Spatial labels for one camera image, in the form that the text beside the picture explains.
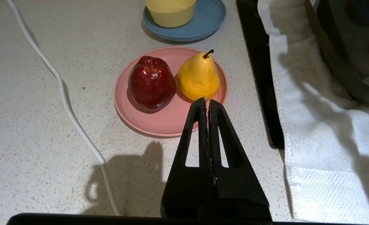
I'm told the white cable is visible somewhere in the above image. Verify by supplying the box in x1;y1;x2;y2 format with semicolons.
6;0;122;217

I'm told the yellow pear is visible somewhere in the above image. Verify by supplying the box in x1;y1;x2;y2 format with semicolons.
177;49;221;101

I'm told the black flat strip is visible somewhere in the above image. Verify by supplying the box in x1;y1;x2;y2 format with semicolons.
236;0;285;149

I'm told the pink plate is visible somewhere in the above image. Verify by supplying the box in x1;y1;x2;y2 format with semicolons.
114;47;228;138

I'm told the blue plate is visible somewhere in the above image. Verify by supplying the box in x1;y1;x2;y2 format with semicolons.
142;0;227;43

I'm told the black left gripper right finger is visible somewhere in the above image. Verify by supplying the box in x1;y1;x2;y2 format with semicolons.
208;99;272;219

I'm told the white towel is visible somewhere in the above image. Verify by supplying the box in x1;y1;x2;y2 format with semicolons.
257;0;369;225

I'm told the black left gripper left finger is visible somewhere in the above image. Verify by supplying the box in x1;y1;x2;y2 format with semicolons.
160;97;217;218

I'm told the dark grey rice cooker base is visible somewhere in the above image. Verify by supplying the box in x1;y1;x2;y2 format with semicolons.
304;0;369;110

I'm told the yellow bowl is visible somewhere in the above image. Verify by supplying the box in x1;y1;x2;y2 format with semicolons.
145;0;197;28

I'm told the red apple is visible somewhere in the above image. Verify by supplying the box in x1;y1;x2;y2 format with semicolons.
128;56;177;112

